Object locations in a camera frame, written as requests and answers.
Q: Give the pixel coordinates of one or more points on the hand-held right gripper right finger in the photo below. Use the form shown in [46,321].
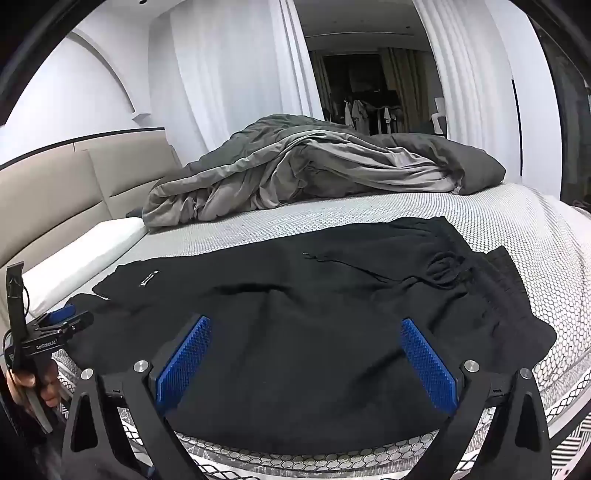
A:
[429,364]

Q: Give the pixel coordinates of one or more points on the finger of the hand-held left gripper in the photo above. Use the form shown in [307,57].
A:
[62,316]
[78,323]

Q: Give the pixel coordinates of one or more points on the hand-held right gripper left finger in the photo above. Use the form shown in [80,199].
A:
[183,362]

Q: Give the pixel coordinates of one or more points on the black pants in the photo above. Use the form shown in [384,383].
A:
[300,323]

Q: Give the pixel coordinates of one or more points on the person's left hand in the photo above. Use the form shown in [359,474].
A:
[48,396]

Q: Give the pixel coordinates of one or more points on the white pillow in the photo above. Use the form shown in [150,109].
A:
[92,251]

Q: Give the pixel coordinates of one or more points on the beige padded headboard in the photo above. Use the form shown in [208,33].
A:
[55,198]

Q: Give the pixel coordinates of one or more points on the white honeycomb bed mattress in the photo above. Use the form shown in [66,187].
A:
[531,221]

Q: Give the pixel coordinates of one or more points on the grey duvet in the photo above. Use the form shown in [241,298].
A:
[300,175]

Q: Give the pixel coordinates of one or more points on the white chair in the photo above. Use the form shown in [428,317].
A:
[438,117]

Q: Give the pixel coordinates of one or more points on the hanging clothes on rack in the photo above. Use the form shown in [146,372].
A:
[355,113]

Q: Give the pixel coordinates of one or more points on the white curtain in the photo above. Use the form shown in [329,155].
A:
[466,69]
[221,92]

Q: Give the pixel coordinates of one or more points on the brown curtain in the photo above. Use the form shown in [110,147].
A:
[406,83]

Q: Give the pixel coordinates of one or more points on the dark glass door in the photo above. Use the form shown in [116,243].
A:
[568,115]

